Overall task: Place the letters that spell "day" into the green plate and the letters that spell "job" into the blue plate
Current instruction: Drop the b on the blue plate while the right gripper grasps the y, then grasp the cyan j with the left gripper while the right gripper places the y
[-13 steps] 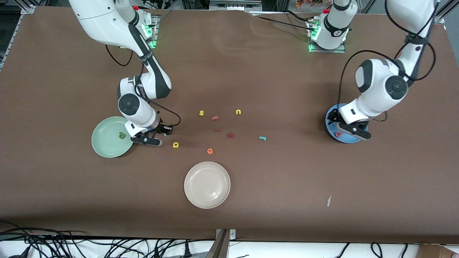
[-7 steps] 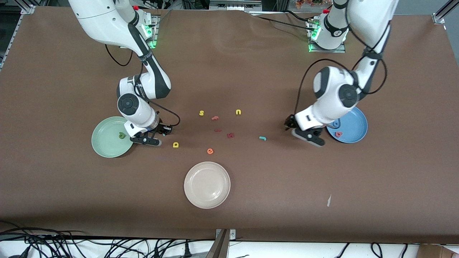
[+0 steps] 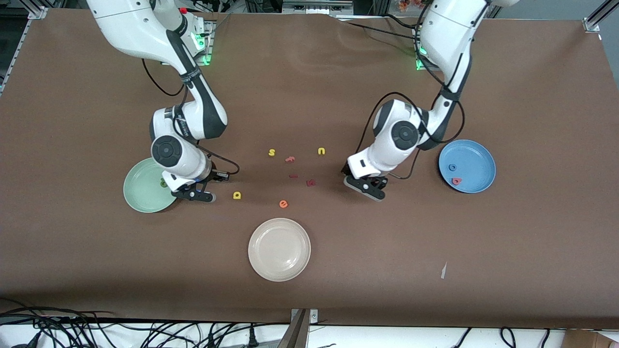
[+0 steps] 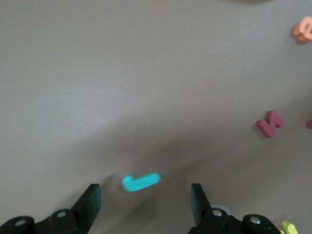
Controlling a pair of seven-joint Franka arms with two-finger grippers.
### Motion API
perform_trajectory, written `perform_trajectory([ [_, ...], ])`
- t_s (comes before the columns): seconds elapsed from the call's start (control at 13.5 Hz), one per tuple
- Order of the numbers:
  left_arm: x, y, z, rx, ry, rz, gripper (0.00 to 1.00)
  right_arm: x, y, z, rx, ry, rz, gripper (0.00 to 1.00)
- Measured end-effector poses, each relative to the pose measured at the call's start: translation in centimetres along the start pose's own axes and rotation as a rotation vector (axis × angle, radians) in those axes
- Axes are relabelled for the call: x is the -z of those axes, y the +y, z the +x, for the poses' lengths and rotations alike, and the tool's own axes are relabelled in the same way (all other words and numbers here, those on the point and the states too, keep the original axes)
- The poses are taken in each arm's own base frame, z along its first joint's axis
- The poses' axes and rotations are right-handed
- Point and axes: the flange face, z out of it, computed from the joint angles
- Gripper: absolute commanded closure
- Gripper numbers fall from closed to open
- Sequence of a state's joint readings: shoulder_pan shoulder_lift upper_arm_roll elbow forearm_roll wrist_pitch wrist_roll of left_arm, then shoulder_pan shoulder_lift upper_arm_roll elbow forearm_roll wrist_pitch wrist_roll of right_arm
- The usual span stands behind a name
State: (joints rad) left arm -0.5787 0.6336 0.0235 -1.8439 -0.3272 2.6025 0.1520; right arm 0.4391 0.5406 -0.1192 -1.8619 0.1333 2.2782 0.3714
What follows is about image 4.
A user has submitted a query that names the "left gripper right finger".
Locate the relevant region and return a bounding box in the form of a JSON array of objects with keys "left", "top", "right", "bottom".
[{"left": 189, "top": 183, "right": 285, "bottom": 234}]

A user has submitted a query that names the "yellow foam letter u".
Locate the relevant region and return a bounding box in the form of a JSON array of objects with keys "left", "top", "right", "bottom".
[{"left": 277, "top": 219, "right": 299, "bottom": 234}]

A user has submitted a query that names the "brown table cover sheet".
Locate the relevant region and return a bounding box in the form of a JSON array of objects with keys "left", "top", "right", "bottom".
[{"left": 0, "top": 0, "right": 312, "bottom": 234}]

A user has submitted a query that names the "dark red foam letter k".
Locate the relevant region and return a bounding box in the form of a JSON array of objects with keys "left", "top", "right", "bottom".
[{"left": 255, "top": 110, "right": 286, "bottom": 139}]

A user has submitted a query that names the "teal foam letter j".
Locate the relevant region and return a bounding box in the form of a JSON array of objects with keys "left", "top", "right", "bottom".
[{"left": 121, "top": 171, "right": 161, "bottom": 193}]

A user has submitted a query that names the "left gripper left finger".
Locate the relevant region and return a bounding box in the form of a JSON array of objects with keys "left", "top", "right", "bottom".
[{"left": 0, "top": 184, "right": 101, "bottom": 234}]

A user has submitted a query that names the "orange foam letter e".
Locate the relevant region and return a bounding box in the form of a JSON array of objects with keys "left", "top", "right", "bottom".
[{"left": 292, "top": 16, "right": 312, "bottom": 43}]

